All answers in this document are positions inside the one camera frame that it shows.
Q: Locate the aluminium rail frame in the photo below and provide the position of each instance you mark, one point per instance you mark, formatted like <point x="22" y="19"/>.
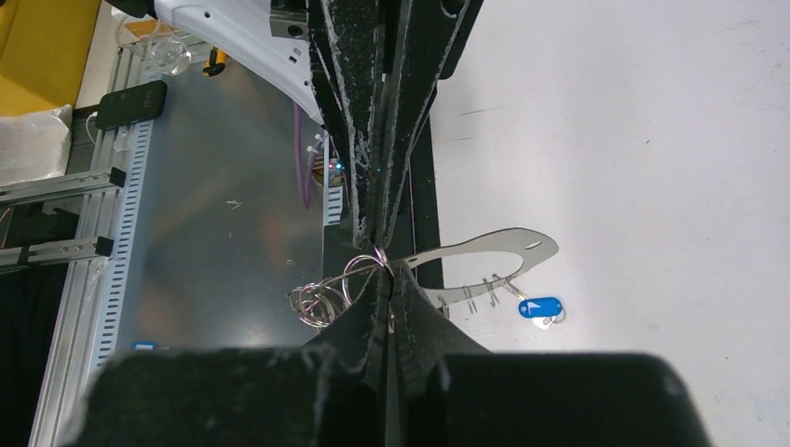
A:
<point x="62" y="302"/>

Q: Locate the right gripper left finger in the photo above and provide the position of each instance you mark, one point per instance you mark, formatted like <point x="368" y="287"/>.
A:
<point x="358" y="338"/>

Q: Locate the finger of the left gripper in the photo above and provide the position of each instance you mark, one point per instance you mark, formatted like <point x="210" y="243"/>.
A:
<point x="346" y="41"/>
<point x="429" y="38"/>

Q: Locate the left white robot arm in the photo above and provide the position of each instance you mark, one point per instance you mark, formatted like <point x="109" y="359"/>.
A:
<point x="271" y="38"/>

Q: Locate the blue tagged key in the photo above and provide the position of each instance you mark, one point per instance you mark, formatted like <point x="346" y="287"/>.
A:
<point x="544" y="312"/>

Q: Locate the yellow box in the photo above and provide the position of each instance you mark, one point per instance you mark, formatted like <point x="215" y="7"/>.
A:
<point x="44" y="51"/>

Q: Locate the left white cable duct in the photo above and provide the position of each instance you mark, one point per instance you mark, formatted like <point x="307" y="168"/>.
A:
<point x="333" y="185"/>

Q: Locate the clear glass jar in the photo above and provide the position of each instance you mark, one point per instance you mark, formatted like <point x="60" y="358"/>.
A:
<point x="155" y="43"/>

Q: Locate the black phone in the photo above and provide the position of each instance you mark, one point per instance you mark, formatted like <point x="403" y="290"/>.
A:
<point x="129" y="106"/>

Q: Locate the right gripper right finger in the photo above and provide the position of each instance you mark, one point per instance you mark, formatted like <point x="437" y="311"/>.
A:
<point x="422" y="334"/>

